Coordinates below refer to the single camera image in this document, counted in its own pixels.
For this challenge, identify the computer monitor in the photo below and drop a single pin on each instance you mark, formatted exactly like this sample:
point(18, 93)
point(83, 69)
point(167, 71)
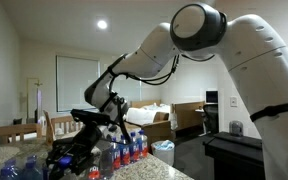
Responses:
point(211, 96)

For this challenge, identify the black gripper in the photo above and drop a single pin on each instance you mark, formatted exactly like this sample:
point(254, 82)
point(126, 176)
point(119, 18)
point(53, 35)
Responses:
point(89, 136)

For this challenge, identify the white door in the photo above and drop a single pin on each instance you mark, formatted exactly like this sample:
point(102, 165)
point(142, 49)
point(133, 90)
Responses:
point(32, 100)

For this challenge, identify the narrow white window blind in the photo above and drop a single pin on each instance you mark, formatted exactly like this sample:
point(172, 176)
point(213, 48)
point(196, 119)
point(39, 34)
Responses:
point(132, 91)

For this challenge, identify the grey smart speaker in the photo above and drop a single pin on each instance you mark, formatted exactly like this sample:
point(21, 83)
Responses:
point(236, 128)

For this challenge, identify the white trash bin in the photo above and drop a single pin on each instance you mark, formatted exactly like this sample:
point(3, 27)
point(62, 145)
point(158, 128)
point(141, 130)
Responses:
point(163, 155)

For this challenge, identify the black office chair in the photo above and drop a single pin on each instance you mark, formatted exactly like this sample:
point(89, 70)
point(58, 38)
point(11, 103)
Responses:
point(211, 116)

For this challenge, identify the white bedding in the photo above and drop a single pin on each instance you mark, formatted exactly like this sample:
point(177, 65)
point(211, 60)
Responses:
point(144, 115)

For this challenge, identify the round ceiling light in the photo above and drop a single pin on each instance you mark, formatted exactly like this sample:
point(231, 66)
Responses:
point(102, 24)

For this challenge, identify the wooden dining chair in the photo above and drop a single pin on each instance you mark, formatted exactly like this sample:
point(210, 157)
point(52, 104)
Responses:
point(10, 128)
point(62, 119)

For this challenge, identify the wall cross ornament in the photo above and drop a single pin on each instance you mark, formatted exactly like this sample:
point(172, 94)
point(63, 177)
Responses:
point(38, 83)

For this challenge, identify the wide white window blind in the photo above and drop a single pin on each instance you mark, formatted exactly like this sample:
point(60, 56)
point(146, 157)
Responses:
point(70, 83)

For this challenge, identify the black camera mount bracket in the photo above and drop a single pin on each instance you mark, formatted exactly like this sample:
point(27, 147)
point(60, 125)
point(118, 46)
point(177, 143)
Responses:
point(90, 116)

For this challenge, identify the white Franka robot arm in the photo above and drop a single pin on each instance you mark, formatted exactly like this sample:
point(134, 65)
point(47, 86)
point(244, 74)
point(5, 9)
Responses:
point(267, 66)

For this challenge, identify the white light switch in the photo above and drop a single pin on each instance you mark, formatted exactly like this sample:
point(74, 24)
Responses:
point(234, 101)

